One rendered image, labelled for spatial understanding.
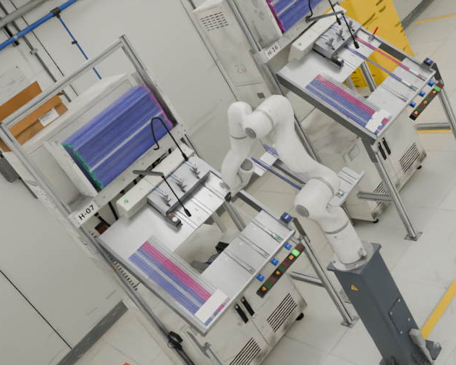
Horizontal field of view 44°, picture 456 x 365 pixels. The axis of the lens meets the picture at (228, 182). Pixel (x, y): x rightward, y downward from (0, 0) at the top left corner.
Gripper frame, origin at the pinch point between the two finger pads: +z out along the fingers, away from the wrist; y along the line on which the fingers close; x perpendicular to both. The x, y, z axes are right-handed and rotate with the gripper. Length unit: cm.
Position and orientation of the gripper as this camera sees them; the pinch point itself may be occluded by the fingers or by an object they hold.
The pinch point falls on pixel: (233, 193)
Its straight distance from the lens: 280.6
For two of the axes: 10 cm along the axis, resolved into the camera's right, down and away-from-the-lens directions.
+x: 7.4, 6.5, -1.6
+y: -6.4, 6.3, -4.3
